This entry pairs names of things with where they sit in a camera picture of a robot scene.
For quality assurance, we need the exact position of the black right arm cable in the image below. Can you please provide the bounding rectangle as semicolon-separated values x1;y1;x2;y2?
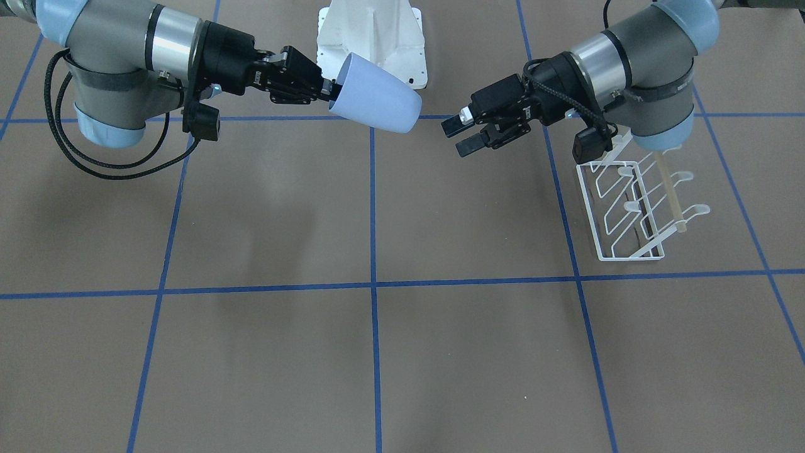
43;49;202;181

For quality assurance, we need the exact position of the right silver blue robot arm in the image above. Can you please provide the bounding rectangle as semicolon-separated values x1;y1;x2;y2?
2;1;343;148

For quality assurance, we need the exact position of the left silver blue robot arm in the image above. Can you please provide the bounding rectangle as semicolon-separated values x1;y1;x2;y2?
441;1;721;164

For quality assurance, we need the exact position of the light blue plastic cup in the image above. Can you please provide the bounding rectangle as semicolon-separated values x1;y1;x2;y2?
328;53;422;134

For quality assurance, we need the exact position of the white wire cup holder rack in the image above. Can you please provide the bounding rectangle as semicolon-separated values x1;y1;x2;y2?
575;129;711;262

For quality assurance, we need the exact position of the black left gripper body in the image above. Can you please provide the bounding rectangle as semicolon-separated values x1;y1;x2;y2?
470;53;595;131

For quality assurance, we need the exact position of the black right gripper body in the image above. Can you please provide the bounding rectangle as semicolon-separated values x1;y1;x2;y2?
199;22;324;105

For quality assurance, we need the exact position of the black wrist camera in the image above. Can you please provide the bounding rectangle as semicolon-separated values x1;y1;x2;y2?
182;103;221;142
572;126;613;165

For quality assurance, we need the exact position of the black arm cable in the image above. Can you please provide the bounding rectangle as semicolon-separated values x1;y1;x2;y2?
43;49;202;181
523;0;620;139

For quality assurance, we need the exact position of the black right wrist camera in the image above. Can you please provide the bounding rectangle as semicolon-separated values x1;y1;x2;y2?
182;103;221;142

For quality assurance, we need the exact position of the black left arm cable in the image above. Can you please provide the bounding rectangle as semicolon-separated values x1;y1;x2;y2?
523;0;620;139

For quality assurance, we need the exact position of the white central pedestal column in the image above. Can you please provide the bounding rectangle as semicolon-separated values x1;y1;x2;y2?
316;1;428;90

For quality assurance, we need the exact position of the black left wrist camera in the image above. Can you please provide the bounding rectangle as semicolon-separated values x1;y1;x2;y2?
572;126;613;165

